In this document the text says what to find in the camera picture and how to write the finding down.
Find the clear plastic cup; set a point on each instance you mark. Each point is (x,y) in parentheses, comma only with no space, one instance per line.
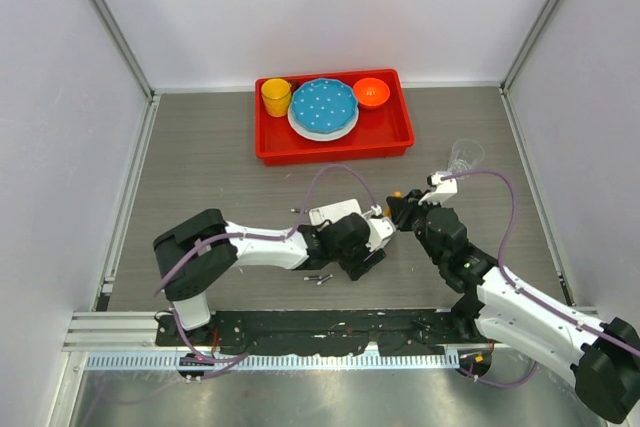
(466,155)

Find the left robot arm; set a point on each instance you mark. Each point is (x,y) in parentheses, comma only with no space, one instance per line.
(197,252)

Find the red plastic tray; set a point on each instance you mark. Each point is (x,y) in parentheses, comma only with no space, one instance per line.
(382,132)

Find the aluminium frame post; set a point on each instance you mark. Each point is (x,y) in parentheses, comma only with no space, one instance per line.
(106,17)
(542,20)

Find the left aluminium frame post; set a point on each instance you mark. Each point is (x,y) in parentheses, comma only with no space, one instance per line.
(106,17)

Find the white plate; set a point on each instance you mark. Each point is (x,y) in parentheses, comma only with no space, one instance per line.
(322,137)

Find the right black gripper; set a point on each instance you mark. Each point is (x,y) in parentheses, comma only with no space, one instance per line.
(401,213)

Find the blue dotted plate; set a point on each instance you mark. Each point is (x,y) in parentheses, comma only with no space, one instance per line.
(324,105)

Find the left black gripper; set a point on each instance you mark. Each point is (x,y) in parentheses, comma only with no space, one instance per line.
(364,263)

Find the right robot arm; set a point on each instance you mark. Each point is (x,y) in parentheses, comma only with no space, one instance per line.
(599,359)

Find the right aluminium frame post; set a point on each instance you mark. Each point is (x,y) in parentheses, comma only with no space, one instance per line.
(542,20)

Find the yellow cup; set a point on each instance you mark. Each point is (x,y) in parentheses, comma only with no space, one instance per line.
(276,94)

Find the orange bowl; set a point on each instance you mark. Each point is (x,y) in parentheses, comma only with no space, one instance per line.
(371,93)

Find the aluminium frame rail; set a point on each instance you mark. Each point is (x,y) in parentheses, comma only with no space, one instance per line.
(110,331)

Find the white slotted cable duct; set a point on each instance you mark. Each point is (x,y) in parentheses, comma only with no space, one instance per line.
(179,360)

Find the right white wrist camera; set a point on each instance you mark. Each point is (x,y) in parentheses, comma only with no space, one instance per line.
(441,186)

